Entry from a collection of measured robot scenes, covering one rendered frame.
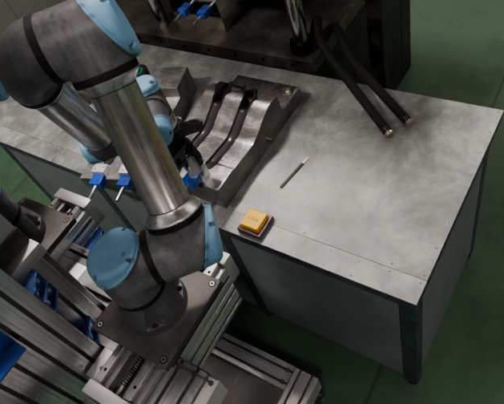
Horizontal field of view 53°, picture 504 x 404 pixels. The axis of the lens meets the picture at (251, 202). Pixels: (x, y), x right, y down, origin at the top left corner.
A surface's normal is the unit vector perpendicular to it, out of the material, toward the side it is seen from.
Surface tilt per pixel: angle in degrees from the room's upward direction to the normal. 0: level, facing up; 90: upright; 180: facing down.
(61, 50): 73
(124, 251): 8
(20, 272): 90
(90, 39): 68
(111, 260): 7
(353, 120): 0
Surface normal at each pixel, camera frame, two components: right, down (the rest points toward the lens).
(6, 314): 0.83, 0.27
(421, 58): -0.25, -0.59
